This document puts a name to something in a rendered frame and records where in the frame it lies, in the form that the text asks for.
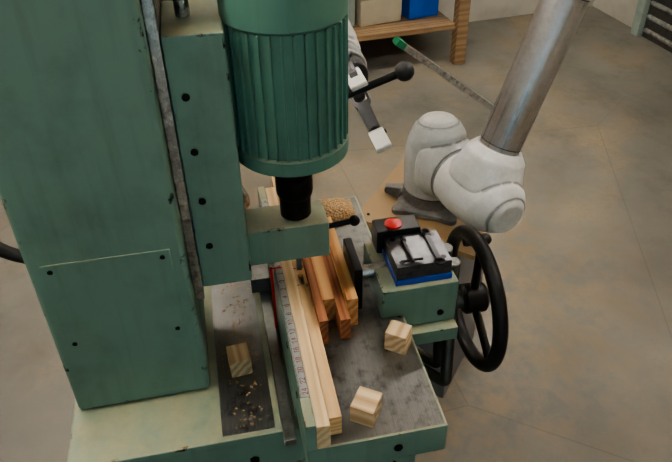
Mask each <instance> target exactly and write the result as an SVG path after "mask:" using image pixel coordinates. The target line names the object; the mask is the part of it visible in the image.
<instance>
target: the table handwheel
mask: <svg viewBox="0 0 672 462"><path fill-rule="evenodd" d="M463 239H466V240H467V241H468V242H469V243H470V245H471V246H472V248H473V249H474V251H475V253H476V254H475V261H474V268H473V273H472V278H471V282H470V283H463V284H459V288H458V301H457V302H458V303H457V315H456V316H457V317H456V324H457V326H458V332H457V340H458V342H459V345H460V347H461V349H462V351H463V353H464V354H465V356H466V358H467V359H468V360H469V362H470V363H471V364H472V365H473V366H474V367H475V368H476V369H478V370H480V371H482V372H492V371H494V370H496V369H497V368H498V367H499V366H500V365H501V363H502V361H503V359H504V357H505V353H506V350H507V344H508V333H509V322H508V309H507V301H506V295H505V290H504V285H503V281H502V277H501V274H500V271H499V268H498V265H497V262H496V259H495V257H494V255H493V252H492V250H491V248H490V246H489V245H488V243H487V241H486V240H485V238H484V237H483V236H482V235H481V233H480V232H479V231H478V230H476V229H475V228H474V227H472V226H470V225H459V226H457V227H455V228H454V229H453V230H452V231H451V233H450V234H449V236H448V239H447V241H446V243H449V244H451V245H452V246H453V253H452V257H457V254H458V249H459V246H460V243H461V241H462V240H463ZM482 270H483V273H484V276H485V279H486V283H487V287H488V289H487V287H486V285H485V284H484V283H482V282H481V281H480V279H481V271H482ZM490 303H491V310H492V327H493V330H492V343H491V347H490V344H489V340H488V337H487V333H486V329H485V325H484V320H483V316H482V312H483V311H486V310H487V309H488V307H489V304H490ZM462 312H464V313H465V314H471V313H472V314H473V318H474V321H475V325H476V328H477V331H478V335H479V339H480V343H481V347H482V351H483V355H484V356H483V355H482V354H481V353H480V352H479V351H478V349H477V348H476V346H475V345H474V343H473V341H472V339H471V337H470V334H469V332H468V329H467V327H466V324H465V320H464V317H463V313H462Z"/></svg>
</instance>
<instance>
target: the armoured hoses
mask: <svg viewBox="0 0 672 462"><path fill-rule="evenodd" d="M443 244H444V246H445V247H446V249H447V251H448V253H449V255H450V257H451V259H452V266H451V270H453V271H454V273H455V275H456V277H457V279H458V281H459V275H460V268H461V261H460V259H458V258H457V257H452V253H453V246H452V245H451V244H449V243H443ZM457 301H458V291H457V299H456V307H455V315H454V320H455V322H456V317H457V316H456V315H457V303H458V302H457ZM454 343H455V339H449V340H443V341H437V342H433V355H432V354H430V353H428V352H427V351H425V350H423V349H421V348H420V347H418V346H416V347H417V350H418V352H419V355H420V357H421V360H422V362H424V363H425V364H424V363H423V364H424V367H425V369H426V372H427V374H428V377H429V379H430V380H431V381H433V382H434V383H436V384H438V385H439V386H442V387H443V386H444V387H445V386H448V385H449V384H450V383H451V380H452V370H453V358H454V357H453V356H454ZM426 364H427V365H426ZM428 365H429V366H428ZM431 367H432V368H431ZM439 367H441V368H440V372H438V371H437V370H435V369H433V368H439Z"/></svg>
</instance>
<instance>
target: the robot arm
mask: <svg viewBox="0 0 672 462"><path fill-rule="evenodd" d="M590 1H595V0H540V1H539V3H538V5H537V8H536V10H535V12H534V14H533V17H532V19H531V21H530V24H529V26H528V28H527V31H526V33H525V35H524V38H523V40H522V42H521V45H520V47H519V49H518V52H517V54H516V56H515V58H514V61H513V63H512V65H511V68H510V70H509V72H508V75H507V77H506V79H505V82H504V84H503V86H502V89H501V91H500V93H499V95H498V98H497V100H496V102H495V105H494V107H493V109H492V112H491V114H490V116H489V119H488V121H487V123H486V126H485V128H484V130H483V132H482V135H481V136H478V137H476V138H473V139H472V140H470V141H469V139H468V138H467V137H466V135H467V133H466V130H465V128H464V126H463V124H462V123H461V122H460V120H459V119H458V118H456V117H455V116H454V115H452V114H450V113H448V112H443V111H433V112H428V113H426V114H424V115H423V116H421V117H420V118H419V119H418V120H417V121H416V122H415V123H414V125H413V127H412V129H411V130H410V133H409V135H408V138H407V142H406V148H405V156H404V181H403V182H402V183H386V185H385V186H386V187H385V190H384V191H385V193H388V194H390V195H393V196H396V197H398V200H397V202H396V203H395V204H394V205H393V206H392V213H393V214H395V215H412V214H414V215H415V217H417V218H422V219H427V220H432V221H437V222H441V223H444V224H446V225H449V226H453V225H455V224H456V223H457V218H458V219H459V220H460V221H462V222H463V223H465V224H466V225H470V226H472V227H474V228H475V229H476V230H478V231H481V232H489V233H504V232H507V231H509V230H510V229H512V228H513V227H514V226H516V225H517V223H518V222H519V221H520V220H521V218H522V216H523V213H524V210H525V206H526V197H525V192H524V190H523V189H522V187H523V176H524V169H525V162H524V158H523V155H522V153H521V152H520V151H521V149H522V147H523V144H524V142H525V140H526V138H527V136H528V134H529V132H530V129H531V127H532V125H533V123H534V121H535V119H536V117H537V114H538V112H539V110H540V108H541V106H542V104H543V102H544V99H545V97H546V95H547V93H548V91H549V89H550V86H551V84H552V82H553V80H554V78H555V76H556V74H557V71H558V69H559V67H560V65H561V63H562V61H563V59H564V56H565V54H566V52H567V50H568V48H569V46H570V44H571V41H572V39H573V37H574V35H575V33H576V31H577V29H578V26H579V24H580V22H581V20H582V18H583V16H584V14H585V11H586V9H587V7H588V5H589V3H590ZM368 78H369V73H368V69H367V62H366V59H365V57H364V56H363V54H362V52H361V48H360V44H359V42H358V39H357V35H356V33H355V31H354V29H353V27H352V25H351V23H350V21H349V19H348V90H350V89H351V90H352V92H354V91H356V90H359V89H361V88H363V87H365V86H367V85H368ZM365 95H366V98H367V99H366V100H364V98H365ZM350 99H351V101H352V103H353V105H354V107H355V109H356V110H357V111H358V112H359V114H360V116H361V118H362V120H363V122H364V124H365V126H366V129H367V131H368V135H369V137H370V139H371V141H372V143H373V145H374V147H375V148H376V150H377V152H378V153H380V152H383V151H385V150H387V149H389V148H391V147H392V143H391V142H390V140H389V138H388V136H387V134H386V132H387V131H386V129H383V127H380V125H379V123H378V121H377V119H376V116H375V114H374V112H373V110H372V108H371V106H370V104H371V100H370V97H369V95H368V93H367V91H366V92H364V93H362V94H359V95H357V96H354V97H352V98H350ZM363 100H364V101H363ZM355 102H359V103H355Z"/></svg>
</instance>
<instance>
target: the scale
mask: <svg viewBox="0 0 672 462"><path fill-rule="evenodd" d="M260 201H261V206H262V207H267V206H268V202H267V199H263V200H260ZM274 270H275V275H276V280H277V285H278V290H279V295H280V300H281V305H282V310H283V315H284V320H285V325H286V330H287V335H288V340H289V345H290V350H291V355H292V360H293V365H294V370H295V375H296V380H297V385H298V390H299V395H300V398H306V397H309V393H308V389H307V384H306V379H305V375H304V370H303V365H302V361H301V356H300V351H299V347H298V342H297V337H296V333H295V328H294V323H293V319H292V314H291V309H290V305H289V300H288V295H287V291H286V286H285V281H284V277H283V272H282V268H278V269H274Z"/></svg>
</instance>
